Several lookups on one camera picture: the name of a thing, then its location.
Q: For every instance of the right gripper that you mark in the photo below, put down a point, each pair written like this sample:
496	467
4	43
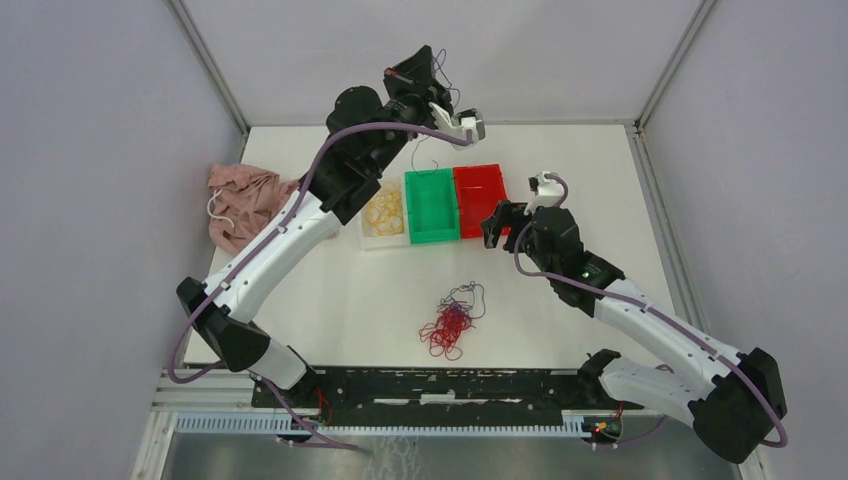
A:
508	213

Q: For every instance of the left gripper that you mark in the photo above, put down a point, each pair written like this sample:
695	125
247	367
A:
416	75

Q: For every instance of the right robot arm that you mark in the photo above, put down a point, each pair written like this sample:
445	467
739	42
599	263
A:
733	401

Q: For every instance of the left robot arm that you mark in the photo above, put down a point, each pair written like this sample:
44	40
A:
365	134

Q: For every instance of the red plastic bin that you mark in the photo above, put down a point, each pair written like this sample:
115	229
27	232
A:
479	188

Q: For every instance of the green plastic bin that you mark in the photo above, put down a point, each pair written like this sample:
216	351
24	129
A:
432	206

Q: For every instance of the clear plastic bin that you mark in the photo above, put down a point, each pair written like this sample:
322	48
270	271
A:
383	223

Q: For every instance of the pink cloth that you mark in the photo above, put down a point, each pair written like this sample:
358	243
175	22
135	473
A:
243	201

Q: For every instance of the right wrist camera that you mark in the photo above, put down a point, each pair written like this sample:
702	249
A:
549	190

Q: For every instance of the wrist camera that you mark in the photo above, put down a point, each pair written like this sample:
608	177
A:
549	190
467	126

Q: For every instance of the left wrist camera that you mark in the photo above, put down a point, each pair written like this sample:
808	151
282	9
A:
467	126

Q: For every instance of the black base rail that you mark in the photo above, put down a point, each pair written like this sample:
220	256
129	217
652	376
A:
348	396

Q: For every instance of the white comb cable duct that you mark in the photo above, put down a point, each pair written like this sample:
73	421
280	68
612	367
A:
283	424

